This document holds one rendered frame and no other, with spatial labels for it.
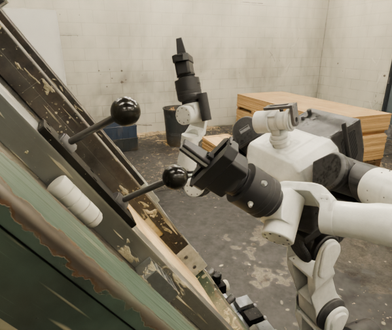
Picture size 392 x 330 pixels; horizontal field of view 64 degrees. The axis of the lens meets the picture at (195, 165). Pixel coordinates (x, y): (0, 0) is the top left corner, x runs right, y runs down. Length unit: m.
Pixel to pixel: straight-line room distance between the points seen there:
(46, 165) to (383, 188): 0.60
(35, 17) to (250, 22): 4.10
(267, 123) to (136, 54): 5.38
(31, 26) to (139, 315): 4.54
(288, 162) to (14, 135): 0.67
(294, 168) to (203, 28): 5.84
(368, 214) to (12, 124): 0.55
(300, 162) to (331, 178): 0.11
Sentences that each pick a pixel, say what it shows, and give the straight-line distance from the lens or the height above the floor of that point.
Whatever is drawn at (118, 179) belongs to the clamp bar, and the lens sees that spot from 0.87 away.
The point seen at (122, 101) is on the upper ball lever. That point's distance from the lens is 0.40.
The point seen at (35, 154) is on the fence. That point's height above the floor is 1.49.
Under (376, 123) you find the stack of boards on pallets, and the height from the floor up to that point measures 0.67.
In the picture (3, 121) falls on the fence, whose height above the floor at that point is 1.53.
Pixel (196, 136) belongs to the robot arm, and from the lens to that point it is 1.14.
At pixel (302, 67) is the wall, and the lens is 7.86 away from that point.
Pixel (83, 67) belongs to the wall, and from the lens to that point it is 6.10.
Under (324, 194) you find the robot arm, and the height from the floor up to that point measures 1.35.
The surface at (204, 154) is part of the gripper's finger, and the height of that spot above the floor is 1.43.
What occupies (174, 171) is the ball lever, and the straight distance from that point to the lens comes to 0.45.
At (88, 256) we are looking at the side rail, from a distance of 0.23.
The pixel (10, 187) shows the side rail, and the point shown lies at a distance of 0.20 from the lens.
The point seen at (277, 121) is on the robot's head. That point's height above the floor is 1.42.
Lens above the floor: 1.61
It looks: 20 degrees down
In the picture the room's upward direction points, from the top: straight up
